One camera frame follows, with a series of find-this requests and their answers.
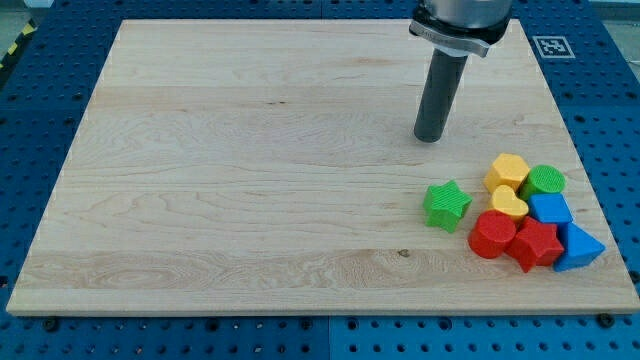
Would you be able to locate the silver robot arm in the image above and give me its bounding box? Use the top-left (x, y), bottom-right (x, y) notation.
top-left (409, 0), bottom-right (513, 58)

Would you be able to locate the light wooden board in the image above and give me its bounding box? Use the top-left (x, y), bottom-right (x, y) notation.
top-left (7, 19), bottom-right (639, 317)

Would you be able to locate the green star block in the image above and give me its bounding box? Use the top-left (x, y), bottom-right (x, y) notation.
top-left (422, 180), bottom-right (473, 233)

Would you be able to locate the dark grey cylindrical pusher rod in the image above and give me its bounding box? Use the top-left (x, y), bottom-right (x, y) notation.
top-left (414, 49), bottom-right (467, 143)

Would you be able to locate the red cylinder block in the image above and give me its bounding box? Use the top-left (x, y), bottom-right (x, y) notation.
top-left (468, 210), bottom-right (516, 259)

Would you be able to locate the yellow heart block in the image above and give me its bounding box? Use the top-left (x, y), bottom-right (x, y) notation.
top-left (487, 185), bottom-right (529, 224)

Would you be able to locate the yellow hexagon block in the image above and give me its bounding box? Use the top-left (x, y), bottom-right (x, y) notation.
top-left (483, 153), bottom-right (530, 193)

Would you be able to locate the green cylinder block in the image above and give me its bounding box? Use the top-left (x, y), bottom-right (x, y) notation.
top-left (519, 165), bottom-right (566, 201)

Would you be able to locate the red star block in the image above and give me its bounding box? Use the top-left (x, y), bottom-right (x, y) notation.
top-left (505, 216), bottom-right (565, 273)

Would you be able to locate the blue cube block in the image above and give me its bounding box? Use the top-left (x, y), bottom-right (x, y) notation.
top-left (528, 193), bottom-right (574, 225)

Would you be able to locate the white fiducial marker tag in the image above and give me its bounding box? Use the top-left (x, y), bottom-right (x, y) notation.
top-left (533, 35), bottom-right (575, 59)

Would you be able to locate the blue triangle block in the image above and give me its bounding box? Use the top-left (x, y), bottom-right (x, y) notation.
top-left (553, 222), bottom-right (606, 272)

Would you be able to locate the black bolt front left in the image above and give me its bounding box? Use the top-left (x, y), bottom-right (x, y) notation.
top-left (41, 318), bottom-right (59, 333)

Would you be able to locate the black bolt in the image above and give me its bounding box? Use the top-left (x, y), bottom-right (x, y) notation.
top-left (41, 318), bottom-right (59, 333)
top-left (596, 313), bottom-right (616, 329)

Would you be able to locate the black bolt front right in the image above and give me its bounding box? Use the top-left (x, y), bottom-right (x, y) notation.
top-left (596, 313), bottom-right (616, 329)

